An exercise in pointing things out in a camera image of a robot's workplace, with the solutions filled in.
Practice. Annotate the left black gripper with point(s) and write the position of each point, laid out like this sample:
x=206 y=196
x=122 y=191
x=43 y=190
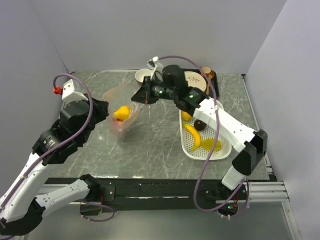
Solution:
x=101 y=107

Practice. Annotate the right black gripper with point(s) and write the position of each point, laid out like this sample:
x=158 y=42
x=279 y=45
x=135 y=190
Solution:
x=144 y=94

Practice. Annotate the dark brown round fruit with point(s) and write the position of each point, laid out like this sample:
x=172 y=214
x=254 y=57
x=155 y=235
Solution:
x=199 y=125

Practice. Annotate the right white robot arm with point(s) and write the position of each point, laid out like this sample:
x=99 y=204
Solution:
x=251 y=145

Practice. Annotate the yellow star fruit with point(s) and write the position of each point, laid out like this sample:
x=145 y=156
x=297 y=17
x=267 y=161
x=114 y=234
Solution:
x=208 y=143

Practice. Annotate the yellow banana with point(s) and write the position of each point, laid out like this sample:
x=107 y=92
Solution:
x=195 y=134

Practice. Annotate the white and brown bowl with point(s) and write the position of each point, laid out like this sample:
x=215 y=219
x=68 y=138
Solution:
x=141 y=73

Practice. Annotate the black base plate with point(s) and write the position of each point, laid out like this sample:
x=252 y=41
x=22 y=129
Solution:
x=210 y=194

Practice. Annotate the cream and orange plate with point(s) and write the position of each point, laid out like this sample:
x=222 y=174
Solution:
x=195 y=80

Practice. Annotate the round yellow orange fruit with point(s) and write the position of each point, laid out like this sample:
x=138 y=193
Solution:
x=185 y=116

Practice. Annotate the aluminium mounting rail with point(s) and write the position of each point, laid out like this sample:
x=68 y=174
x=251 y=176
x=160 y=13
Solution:
x=267 y=191

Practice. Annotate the clear zip top bag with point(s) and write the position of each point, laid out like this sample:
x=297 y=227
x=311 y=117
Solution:
x=117 y=97

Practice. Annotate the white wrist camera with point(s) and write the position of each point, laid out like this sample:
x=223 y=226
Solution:
x=155 y=66
x=70 y=92

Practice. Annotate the yellow lemon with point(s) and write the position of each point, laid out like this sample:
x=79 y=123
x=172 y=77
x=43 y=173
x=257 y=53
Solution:
x=122 y=113

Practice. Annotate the white perforated plastic basket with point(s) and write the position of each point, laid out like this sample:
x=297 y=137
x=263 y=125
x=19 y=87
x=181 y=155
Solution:
x=200 y=154

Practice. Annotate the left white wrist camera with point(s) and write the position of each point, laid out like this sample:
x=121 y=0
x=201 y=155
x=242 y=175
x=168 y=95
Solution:
x=70 y=92

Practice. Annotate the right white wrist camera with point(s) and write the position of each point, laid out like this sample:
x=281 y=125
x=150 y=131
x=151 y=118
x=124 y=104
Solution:
x=155 y=66

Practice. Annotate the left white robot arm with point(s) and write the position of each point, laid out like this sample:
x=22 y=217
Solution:
x=21 y=208

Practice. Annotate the small orange cup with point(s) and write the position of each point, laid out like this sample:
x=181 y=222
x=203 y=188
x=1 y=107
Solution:
x=205 y=71

